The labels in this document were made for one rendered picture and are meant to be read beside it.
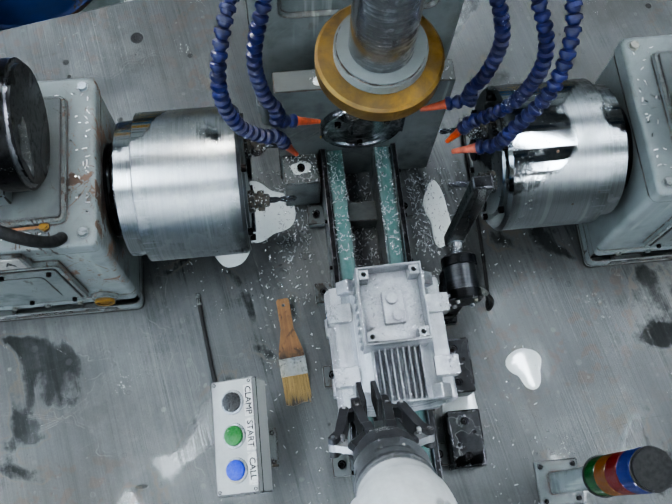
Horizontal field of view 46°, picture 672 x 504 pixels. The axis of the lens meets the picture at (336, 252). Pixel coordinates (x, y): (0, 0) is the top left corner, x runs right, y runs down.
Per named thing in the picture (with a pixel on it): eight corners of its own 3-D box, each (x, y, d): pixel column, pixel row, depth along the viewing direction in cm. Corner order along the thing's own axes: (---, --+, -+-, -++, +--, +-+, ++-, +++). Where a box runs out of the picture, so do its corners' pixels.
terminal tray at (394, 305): (350, 281, 125) (352, 267, 119) (416, 273, 126) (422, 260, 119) (360, 355, 122) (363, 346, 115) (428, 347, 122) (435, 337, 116)
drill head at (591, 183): (421, 131, 152) (442, 60, 128) (628, 115, 155) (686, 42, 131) (440, 254, 144) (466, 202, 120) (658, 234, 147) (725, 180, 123)
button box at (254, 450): (224, 386, 126) (209, 382, 121) (265, 379, 124) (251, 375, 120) (231, 497, 121) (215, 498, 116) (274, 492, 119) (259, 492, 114)
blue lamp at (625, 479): (611, 451, 109) (623, 448, 105) (653, 446, 110) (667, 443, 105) (620, 496, 107) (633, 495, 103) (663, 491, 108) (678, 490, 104)
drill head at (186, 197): (71, 159, 148) (25, 91, 124) (266, 144, 150) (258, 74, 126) (71, 287, 140) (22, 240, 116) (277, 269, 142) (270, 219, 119)
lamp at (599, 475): (589, 456, 118) (600, 453, 114) (628, 451, 118) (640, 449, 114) (597, 498, 116) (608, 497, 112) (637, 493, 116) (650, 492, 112)
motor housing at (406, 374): (322, 308, 140) (324, 277, 122) (428, 296, 141) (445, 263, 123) (337, 422, 133) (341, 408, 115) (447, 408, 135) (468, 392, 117)
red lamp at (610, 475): (600, 453, 114) (611, 451, 109) (640, 449, 114) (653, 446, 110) (608, 497, 112) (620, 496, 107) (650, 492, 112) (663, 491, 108)
